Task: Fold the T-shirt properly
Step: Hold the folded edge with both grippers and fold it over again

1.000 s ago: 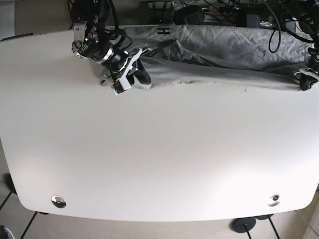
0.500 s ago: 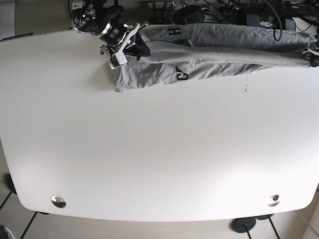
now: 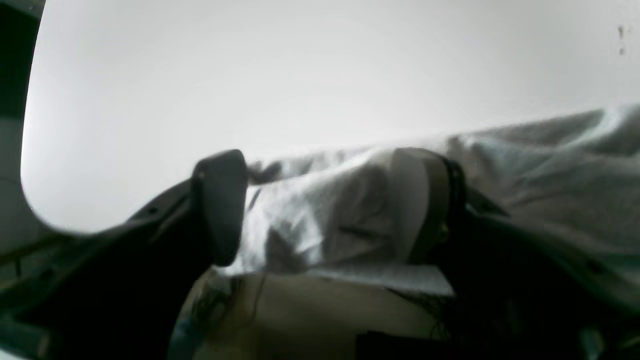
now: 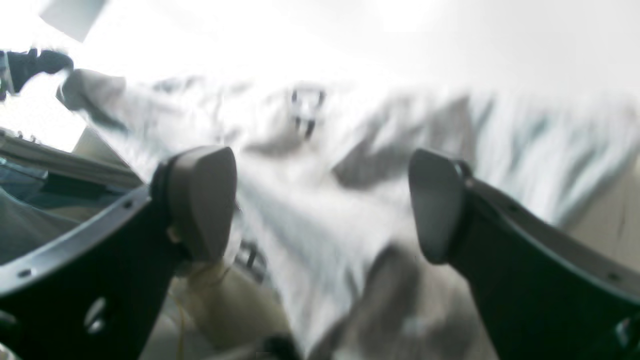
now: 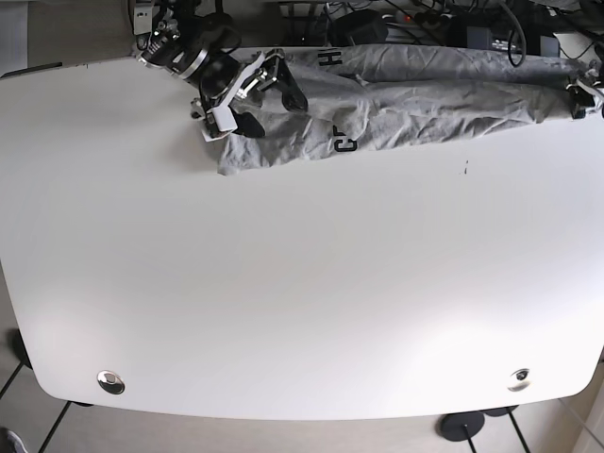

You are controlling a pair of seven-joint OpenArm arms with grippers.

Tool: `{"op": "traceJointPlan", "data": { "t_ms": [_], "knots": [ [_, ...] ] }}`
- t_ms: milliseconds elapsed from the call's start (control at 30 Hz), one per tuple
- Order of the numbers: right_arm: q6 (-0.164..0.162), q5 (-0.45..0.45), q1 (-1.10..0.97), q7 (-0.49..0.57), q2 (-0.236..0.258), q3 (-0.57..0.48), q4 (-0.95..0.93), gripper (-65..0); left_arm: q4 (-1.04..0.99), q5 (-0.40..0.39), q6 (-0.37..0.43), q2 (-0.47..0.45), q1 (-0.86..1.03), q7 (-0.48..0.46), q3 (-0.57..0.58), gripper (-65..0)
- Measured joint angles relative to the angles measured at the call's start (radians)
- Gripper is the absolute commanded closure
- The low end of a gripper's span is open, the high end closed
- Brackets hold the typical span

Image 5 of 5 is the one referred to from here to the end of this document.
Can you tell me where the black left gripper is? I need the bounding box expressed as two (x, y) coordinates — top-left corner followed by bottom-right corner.
(565, 62), (603, 119)

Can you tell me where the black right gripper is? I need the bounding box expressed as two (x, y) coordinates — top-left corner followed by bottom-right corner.
(190, 48), (309, 139)

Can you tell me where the grey T-shirt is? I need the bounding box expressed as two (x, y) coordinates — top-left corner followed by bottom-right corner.
(218, 44), (597, 175)

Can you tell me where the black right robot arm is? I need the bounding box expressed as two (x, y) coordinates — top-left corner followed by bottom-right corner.
(128, 1), (308, 142)

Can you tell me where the right silver table grommet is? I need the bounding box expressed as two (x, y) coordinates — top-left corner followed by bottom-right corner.
(506, 368), (531, 393)

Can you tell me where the silver table grommet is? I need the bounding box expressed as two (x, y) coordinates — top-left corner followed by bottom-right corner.
(506, 368), (531, 393)
(96, 370), (126, 395)

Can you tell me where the left silver table grommet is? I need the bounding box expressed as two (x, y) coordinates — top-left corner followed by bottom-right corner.
(96, 370), (126, 395)

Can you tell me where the black left table leg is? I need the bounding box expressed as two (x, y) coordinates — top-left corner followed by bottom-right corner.
(0, 328), (32, 399)

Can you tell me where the black round stand base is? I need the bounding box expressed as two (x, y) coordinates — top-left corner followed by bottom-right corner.
(437, 411), (485, 443)

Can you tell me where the grey shoe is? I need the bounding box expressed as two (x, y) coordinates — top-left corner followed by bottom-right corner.
(0, 428), (27, 453)

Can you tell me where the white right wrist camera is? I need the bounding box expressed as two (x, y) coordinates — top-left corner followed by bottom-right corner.
(202, 52), (265, 142)

